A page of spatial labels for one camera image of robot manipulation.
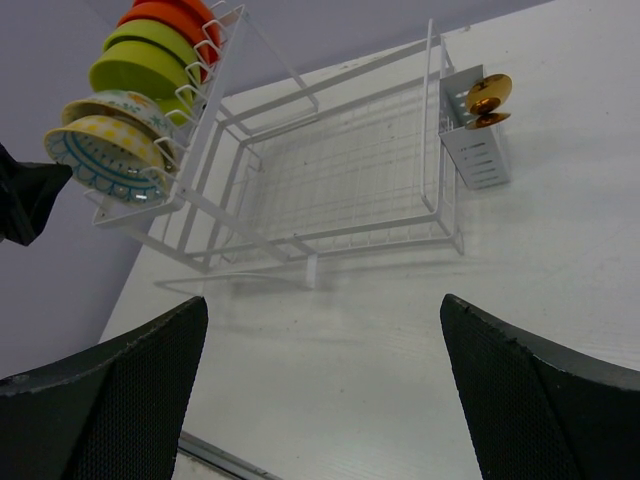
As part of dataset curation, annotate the red bowl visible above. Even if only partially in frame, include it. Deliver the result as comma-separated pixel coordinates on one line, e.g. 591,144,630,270
132,0,224,66

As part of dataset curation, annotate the front lime green bowl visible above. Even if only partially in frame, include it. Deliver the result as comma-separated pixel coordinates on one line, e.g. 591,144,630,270
88,40,194,116

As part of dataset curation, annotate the orange bowl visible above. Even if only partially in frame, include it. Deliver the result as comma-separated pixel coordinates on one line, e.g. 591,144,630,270
117,1,215,47

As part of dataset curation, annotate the floral leaf pattern bowl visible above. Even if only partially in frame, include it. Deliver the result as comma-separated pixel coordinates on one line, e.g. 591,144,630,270
61,90,174,155

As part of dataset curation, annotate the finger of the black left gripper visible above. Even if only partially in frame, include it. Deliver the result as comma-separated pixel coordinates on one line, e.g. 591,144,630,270
1,145,72,246

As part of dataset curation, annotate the rear lime green bowl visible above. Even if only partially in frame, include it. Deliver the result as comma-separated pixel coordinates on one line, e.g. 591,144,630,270
103,19,199,67

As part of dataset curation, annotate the grey cutlery holder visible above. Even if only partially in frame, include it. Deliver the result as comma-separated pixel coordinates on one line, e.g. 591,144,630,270
439,64,511,190

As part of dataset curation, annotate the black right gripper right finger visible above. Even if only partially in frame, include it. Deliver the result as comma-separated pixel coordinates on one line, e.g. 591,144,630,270
440,294,639,479

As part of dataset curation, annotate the yellow sun blue pattern bowl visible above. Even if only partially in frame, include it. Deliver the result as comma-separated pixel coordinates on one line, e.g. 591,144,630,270
44,115,168,206

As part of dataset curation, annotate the lime green bowl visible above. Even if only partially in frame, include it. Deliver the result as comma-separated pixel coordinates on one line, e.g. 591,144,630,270
103,19,199,67
88,40,194,116

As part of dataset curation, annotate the gold utensil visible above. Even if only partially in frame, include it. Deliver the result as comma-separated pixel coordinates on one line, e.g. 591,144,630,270
465,73,513,130

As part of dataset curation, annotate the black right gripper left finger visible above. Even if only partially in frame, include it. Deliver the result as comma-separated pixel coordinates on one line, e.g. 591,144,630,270
1,297,208,479

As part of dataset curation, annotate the white wire dish rack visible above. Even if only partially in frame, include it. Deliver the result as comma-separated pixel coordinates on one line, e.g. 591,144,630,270
89,1,464,287

